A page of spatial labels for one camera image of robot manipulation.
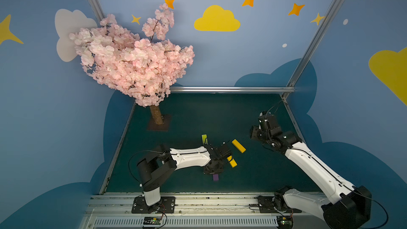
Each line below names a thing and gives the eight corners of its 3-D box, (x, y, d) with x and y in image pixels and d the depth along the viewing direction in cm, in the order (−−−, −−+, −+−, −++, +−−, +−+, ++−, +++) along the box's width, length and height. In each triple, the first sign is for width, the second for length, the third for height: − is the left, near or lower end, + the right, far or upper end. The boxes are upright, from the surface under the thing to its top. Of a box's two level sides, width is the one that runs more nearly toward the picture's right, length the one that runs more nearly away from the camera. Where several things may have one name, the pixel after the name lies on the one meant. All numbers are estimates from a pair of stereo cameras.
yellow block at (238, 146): (242, 153, 95) (242, 151, 93) (231, 143, 99) (231, 141, 97) (245, 150, 96) (246, 148, 94) (234, 140, 100) (234, 138, 98)
